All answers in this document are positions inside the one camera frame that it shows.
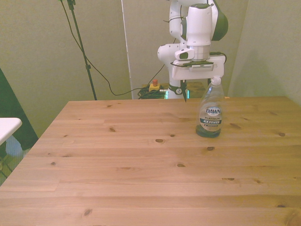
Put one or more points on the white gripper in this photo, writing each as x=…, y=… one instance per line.
x=200, y=74

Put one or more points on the yellow emergency stop button box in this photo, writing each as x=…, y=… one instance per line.
x=155, y=86

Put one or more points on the dark green panel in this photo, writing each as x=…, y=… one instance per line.
x=14, y=110

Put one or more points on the clear Dawn dish soap bottle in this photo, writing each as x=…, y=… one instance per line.
x=210, y=113

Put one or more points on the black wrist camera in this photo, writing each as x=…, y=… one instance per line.
x=200, y=64

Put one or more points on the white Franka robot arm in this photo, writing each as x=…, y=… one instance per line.
x=198, y=26

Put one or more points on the black tripod stand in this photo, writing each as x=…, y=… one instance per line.
x=80, y=44

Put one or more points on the white side table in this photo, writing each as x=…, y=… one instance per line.
x=8, y=128

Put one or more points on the white vertical pole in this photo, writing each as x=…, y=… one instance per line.
x=127, y=47

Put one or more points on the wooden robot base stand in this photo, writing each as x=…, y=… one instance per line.
x=195, y=89

